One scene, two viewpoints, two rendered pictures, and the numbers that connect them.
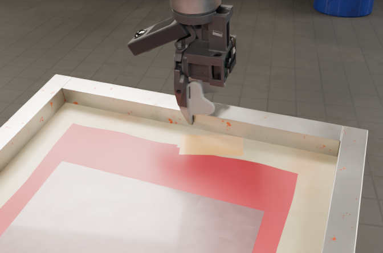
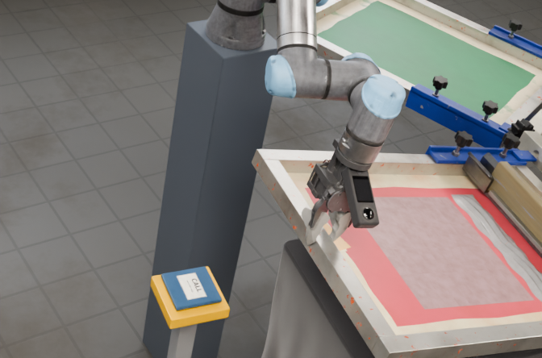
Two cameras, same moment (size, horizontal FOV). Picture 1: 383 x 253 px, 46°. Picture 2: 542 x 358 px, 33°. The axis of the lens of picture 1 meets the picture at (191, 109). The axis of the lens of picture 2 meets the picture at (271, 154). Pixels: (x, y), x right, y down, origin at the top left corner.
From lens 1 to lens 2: 2.10 m
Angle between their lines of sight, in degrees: 106
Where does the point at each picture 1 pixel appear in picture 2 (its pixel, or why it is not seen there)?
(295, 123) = (284, 181)
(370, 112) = not seen: outside the picture
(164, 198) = (384, 241)
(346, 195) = (316, 155)
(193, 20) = not seen: hidden behind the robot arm
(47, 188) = (444, 303)
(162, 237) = (402, 233)
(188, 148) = (341, 243)
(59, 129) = (410, 330)
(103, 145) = (389, 293)
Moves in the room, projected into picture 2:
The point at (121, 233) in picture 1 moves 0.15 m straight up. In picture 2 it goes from (420, 251) to (441, 196)
